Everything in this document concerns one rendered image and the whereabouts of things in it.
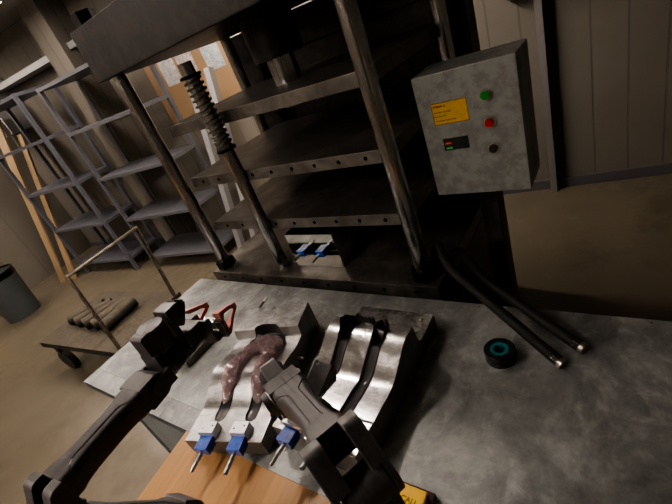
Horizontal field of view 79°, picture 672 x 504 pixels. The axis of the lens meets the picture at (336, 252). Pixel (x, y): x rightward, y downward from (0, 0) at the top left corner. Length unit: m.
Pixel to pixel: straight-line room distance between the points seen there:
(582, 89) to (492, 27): 0.75
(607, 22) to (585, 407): 2.67
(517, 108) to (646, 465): 0.88
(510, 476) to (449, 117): 0.96
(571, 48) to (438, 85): 2.13
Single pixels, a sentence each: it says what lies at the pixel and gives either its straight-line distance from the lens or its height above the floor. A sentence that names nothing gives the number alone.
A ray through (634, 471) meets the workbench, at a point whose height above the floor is 0.80.
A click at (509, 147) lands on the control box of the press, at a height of 1.21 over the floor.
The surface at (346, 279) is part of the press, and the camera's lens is 1.71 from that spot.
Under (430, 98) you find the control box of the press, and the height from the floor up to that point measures 1.40.
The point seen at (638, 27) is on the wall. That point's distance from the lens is 3.41.
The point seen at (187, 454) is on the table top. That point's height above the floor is 0.80.
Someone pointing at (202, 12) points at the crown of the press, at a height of 1.85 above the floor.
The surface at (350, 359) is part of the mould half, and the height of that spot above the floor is 0.90.
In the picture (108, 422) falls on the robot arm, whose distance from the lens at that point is 0.91.
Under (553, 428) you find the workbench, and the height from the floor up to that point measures 0.80.
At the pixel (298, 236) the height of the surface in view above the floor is 0.95.
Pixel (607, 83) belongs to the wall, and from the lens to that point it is 3.46.
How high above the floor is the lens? 1.70
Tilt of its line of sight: 28 degrees down
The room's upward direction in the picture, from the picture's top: 22 degrees counter-clockwise
